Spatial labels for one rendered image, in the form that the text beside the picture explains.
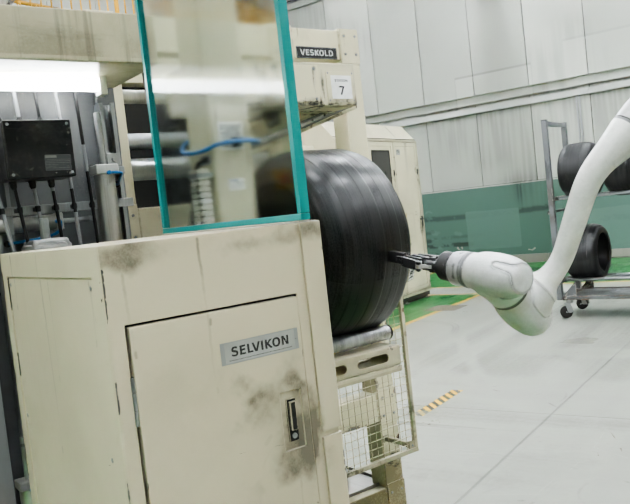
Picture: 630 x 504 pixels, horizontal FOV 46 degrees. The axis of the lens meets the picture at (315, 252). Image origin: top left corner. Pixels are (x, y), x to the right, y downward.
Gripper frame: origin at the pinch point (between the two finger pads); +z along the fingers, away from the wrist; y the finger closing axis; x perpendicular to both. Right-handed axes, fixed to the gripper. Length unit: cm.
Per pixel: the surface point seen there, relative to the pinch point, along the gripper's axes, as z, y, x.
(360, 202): 7.7, 7.2, -15.2
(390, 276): 4.1, -0.2, 5.9
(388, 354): 9.5, -4.2, 30.6
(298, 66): 58, -10, -56
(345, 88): 57, -29, -49
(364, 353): 10.1, 4.5, 28.6
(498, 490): 48, -103, 121
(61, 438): -20, 101, 17
